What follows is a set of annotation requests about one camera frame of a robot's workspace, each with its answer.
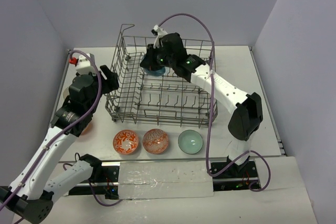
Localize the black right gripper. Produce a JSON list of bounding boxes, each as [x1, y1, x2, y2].
[[140, 44, 175, 71]]

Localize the blue bowl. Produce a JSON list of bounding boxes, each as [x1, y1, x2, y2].
[[142, 66, 166, 77]]

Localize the white bowl orange rim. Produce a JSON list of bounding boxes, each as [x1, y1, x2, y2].
[[62, 87, 69, 100]]

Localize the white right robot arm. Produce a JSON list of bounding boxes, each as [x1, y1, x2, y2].
[[140, 30, 263, 177]]

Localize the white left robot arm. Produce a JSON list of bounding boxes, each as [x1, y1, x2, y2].
[[1, 65, 119, 223]]

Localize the orange floral pattern bowl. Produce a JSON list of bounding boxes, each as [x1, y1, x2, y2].
[[112, 130, 139, 155]]

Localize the orange geometric pattern bowl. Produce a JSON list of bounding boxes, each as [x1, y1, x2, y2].
[[142, 129, 169, 154]]

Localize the pale green bowl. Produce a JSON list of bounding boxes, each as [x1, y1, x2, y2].
[[178, 130, 203, 155]]

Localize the white taped sheet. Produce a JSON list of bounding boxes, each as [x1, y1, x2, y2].
[[118, 161, 214, 199]]

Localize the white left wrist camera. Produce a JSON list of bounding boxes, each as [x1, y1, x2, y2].
[[69, 55, 96, 75]]

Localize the grey wire dish rack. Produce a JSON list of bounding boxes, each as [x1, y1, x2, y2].
[[105, 24, 210, 127]]

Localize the black mounting rail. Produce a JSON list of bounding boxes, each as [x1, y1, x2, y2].
[[68, 161, 261, 200]]

